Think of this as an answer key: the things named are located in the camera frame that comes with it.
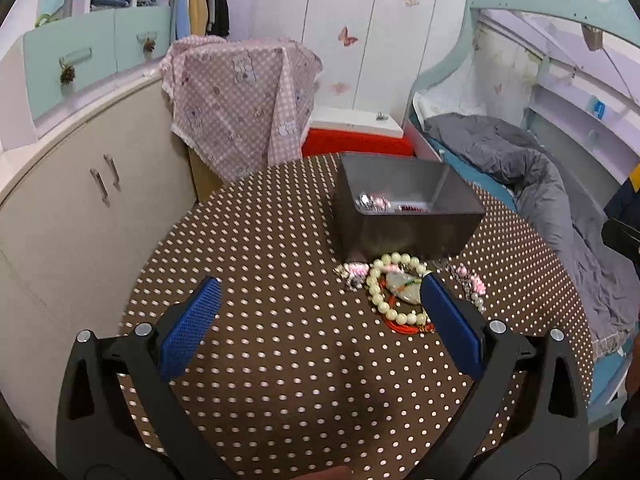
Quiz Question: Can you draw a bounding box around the pink checked bear cloth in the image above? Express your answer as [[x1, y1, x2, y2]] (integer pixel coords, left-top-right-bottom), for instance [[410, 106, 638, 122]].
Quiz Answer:
[[160, 36, 323, 183]]

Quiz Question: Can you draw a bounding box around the wide teal drawer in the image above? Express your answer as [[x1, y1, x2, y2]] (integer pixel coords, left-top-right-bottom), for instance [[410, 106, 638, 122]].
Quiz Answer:
[[22, 14, 118, 118]]

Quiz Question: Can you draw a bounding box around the dark blue cloth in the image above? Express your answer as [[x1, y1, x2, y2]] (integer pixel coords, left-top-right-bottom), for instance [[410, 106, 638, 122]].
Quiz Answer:
[[601, 176, 640, 272]]

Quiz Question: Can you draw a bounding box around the wooden stand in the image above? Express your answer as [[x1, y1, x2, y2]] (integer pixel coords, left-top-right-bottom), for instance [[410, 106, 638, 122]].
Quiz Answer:
[[188, 144, 227, 202]]

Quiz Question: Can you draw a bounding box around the white bedside shelf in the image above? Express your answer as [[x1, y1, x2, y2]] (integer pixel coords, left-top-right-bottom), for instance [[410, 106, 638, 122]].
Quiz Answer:
[[520, 55, 640, 186]]

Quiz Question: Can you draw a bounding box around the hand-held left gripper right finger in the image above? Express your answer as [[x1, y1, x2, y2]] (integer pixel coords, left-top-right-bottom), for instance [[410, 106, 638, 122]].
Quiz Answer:
[[415, 272, 590, 480]]

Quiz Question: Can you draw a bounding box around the red and white box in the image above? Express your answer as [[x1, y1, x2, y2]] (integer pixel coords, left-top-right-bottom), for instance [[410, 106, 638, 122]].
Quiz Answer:
[[301, 106, 415, 160]]

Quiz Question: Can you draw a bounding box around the red cord with jade pendant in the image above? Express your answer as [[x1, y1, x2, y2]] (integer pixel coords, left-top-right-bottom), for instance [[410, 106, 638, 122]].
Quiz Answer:
[[372, 270, 437, 335]]

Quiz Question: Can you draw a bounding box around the white cabinet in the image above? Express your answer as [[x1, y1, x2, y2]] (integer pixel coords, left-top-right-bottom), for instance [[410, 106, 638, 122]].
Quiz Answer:
[[0, 67, 201, 461]]

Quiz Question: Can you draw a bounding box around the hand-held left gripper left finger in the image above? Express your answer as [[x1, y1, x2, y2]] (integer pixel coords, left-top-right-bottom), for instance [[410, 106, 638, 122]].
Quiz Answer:
[[55, 276, 236, 480]]

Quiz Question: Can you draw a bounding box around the grey blanket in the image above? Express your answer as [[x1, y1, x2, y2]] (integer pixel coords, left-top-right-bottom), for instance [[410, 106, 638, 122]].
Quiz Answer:
[[425, 114, 640, 333]]

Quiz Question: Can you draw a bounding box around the blue bed sheet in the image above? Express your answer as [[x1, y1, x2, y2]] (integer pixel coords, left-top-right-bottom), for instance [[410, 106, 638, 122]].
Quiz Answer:
[[587, 330, 638, 426]]

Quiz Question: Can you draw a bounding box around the white wardrobe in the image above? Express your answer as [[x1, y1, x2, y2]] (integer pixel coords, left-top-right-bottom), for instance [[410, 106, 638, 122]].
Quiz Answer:
[[250, 0, 473, 116]]

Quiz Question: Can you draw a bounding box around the light blue hanging garment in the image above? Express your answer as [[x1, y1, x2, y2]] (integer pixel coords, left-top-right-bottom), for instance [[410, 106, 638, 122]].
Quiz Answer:
[[172, 0, 192, 43]]

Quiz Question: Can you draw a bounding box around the pink bead bracelet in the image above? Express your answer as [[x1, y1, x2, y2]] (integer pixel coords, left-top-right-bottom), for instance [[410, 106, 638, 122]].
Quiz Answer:
[[356, 191, 392, 212], [447, 264, 487, 311]]

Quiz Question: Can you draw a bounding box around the pink flower hair clip left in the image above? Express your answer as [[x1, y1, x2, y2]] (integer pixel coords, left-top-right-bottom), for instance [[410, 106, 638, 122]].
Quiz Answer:
[[334, 261, 371, 292]]

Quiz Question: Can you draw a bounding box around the white pearl bead bracelet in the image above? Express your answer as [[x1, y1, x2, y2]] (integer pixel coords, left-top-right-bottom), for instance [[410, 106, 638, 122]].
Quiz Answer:
[[365, 252, 433, 326]]

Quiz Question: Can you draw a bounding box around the brown polka dot tablecloth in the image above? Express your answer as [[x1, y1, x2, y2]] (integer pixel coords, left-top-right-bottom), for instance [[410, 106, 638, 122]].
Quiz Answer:
[[120, 152, 593, 480]]

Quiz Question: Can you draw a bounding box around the narrow teal drawer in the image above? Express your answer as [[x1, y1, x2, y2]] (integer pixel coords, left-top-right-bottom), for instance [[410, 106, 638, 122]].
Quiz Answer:
[[114, 4, 173, 75]]

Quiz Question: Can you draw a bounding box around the jade pendant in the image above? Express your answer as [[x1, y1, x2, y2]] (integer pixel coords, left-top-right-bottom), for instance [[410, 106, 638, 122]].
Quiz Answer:
[[385, 270, 423, 306]]

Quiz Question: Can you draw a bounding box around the grey storage box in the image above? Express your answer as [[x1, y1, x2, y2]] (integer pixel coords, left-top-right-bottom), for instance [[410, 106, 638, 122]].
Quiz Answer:
[[332, 152, 486, 263]]

